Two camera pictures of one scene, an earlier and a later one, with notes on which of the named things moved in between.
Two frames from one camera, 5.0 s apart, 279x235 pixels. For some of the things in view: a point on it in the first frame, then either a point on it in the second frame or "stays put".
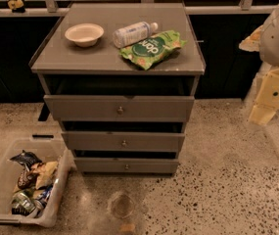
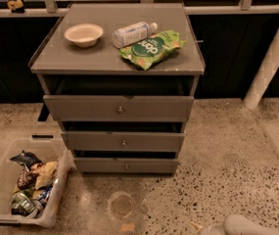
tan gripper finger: (261, 115) → (199, 227)
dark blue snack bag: (27, 159) stays put
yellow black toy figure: (17, 6) stays put
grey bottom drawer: (126, 164) stays put
